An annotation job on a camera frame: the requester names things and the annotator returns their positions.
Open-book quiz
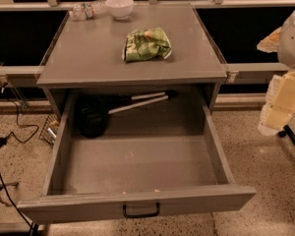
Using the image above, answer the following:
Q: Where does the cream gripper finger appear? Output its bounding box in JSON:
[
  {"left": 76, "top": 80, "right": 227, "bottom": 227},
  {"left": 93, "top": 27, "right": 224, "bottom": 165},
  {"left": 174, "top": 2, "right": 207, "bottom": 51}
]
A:
[
  {"left": 257, "top": 28, "right": 281, "bottom": 53},
  {"left": 258, "top": 69, "right": 295, "bottom": 136}
]

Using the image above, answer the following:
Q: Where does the green jalapeno chip bag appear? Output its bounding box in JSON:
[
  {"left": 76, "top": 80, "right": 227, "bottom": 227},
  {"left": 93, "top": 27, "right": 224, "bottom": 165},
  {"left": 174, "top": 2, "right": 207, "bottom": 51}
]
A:
[{"left": 122, "top": 28, "right": 172, "bottom": 63}]

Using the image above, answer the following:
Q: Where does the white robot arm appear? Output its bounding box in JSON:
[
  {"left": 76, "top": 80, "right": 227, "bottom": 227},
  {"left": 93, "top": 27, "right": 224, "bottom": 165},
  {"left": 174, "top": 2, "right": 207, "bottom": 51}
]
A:
[{"left": 257, "top": 10, "right": 295, "bottom": 136}]

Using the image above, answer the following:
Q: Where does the grey open top drawer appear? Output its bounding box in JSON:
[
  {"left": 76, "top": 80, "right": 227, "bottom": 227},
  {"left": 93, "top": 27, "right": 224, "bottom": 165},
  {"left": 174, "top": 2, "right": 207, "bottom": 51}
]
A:
[{"left": 18, "top": 87, "right": 256, "bottom": 224}]

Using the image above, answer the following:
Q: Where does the grey cabinet with top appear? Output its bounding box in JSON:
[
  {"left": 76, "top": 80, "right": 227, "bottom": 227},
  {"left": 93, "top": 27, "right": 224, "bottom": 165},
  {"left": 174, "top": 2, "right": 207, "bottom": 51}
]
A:
[{"left": 35, "top": 3, "right": 228, "bottom": 120}]

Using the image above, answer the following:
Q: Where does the white ceramic bowl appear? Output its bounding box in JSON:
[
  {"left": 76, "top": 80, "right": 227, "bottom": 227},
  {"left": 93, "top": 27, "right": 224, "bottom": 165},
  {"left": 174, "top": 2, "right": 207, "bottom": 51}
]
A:
[{"left": 105, "top": 0, "right": 134, "bottom": 20}]

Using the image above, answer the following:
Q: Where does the clear plastic water bottle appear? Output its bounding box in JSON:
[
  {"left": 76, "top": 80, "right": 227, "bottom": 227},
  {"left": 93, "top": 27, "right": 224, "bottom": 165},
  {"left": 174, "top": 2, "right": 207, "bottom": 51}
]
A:
[{"left": 69, "top": 0, "right": 107, "bottom": 21}]

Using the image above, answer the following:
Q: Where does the metal railing bar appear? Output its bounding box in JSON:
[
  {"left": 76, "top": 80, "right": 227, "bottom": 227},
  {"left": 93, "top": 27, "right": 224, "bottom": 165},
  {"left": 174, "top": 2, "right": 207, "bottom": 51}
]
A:
[{"left": 0, "top": 66, "right": 41, "bottom": 88}]

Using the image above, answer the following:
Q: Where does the black drawer handle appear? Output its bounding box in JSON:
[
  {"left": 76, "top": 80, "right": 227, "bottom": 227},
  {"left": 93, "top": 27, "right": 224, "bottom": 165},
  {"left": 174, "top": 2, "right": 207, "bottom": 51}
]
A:
[{"left": 122, "top": 203, "right": 160, "bottom": 219}]

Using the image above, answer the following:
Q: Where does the black wire basket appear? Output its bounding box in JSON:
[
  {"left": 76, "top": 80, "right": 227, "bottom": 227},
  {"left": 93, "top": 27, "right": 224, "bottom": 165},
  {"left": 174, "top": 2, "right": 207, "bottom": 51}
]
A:
[{"left": 39, "top": 114, "right": 59, "bottom": 147}]

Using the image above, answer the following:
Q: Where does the black power cable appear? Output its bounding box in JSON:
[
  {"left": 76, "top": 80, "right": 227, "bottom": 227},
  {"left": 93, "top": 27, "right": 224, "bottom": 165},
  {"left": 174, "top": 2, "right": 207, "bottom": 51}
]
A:
[{"left": 0, "top": 82, "right": 40, "bottom": 236}]

